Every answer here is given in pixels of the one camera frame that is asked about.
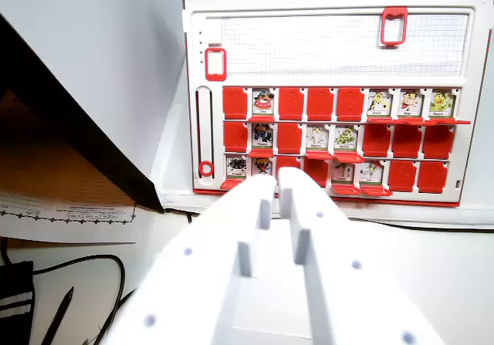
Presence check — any red question mark flap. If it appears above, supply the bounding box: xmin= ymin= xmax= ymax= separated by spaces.
xmin=223 ymin=121 xmax=249 ymax=154

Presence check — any printed white paper sheet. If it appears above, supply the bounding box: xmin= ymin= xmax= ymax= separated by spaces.
xmin=0 ymin=189 xmax=138 ymax=245

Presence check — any black pen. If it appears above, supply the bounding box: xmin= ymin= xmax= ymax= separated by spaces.
xmin=39 ymin=286 xmax=75 ymax=345

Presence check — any penguin picture card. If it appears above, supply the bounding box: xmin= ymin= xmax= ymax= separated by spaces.
xmin=252 ymin=123 xmax=275 ymax=150

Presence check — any black cloth with white stripes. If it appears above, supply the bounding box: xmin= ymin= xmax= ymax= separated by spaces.
xmin=0 ymin=260 xmax=36 ymax=345

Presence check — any red-rimmed white game board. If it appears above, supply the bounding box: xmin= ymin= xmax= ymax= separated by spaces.
xmin=181 ymin=0 xmax=494 ymax=208

